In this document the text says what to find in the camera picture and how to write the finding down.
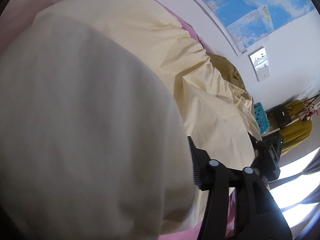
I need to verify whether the black shoulder bag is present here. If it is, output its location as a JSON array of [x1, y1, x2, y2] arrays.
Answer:
[[273, 105, 293, 129]]

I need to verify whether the mustard yellow hanging garment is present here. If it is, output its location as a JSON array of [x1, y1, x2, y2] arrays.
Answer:
[[268, 100, 312, 154]]

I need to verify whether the white clothes rack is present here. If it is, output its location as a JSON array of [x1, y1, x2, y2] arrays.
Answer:
[[265, 93, 319, 135]]

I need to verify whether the small plush toy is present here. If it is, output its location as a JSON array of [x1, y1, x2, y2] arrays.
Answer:
[[299, 104, 318, 121]]

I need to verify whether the cream yellow jacket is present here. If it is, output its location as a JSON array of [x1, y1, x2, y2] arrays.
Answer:
[[0, 0, 263, 240]]

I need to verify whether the colourful wall map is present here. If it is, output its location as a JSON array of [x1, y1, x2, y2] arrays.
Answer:
[[192, 0, 316, 56]]

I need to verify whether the pink bed sheet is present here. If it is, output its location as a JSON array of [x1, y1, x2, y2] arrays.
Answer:
[[0, 0, 237, 240]]

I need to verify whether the white wall socket panel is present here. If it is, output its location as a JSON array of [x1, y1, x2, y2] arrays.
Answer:
[[248, 47, 270, 82]]

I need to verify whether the grey window curtain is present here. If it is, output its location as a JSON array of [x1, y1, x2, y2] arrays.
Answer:
[[268, 149, 320, 210]]

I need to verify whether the teal perforated plastic basket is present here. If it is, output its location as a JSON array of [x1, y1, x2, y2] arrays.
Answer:
[[254, 102, 270, 134]]

